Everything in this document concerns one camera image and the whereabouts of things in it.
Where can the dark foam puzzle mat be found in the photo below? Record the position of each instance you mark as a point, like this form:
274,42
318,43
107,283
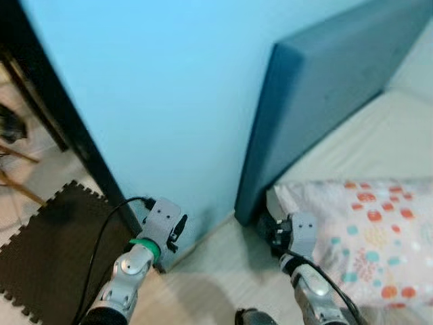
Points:
54,250

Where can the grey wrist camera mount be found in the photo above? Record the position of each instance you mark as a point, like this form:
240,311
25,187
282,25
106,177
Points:
162,220
303,233

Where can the white pillow with coloured dots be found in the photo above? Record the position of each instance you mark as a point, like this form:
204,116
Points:
365,230

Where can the blue padded headboard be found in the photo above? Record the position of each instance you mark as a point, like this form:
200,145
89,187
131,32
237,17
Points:
318,101

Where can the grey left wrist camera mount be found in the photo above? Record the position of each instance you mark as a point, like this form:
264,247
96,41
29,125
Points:
162,220

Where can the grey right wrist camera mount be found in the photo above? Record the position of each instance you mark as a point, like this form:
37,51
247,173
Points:
303,233

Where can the black door frame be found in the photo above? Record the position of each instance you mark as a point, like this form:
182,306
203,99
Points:
61,101

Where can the beige bed mattress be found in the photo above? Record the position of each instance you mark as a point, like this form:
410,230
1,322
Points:
379,142

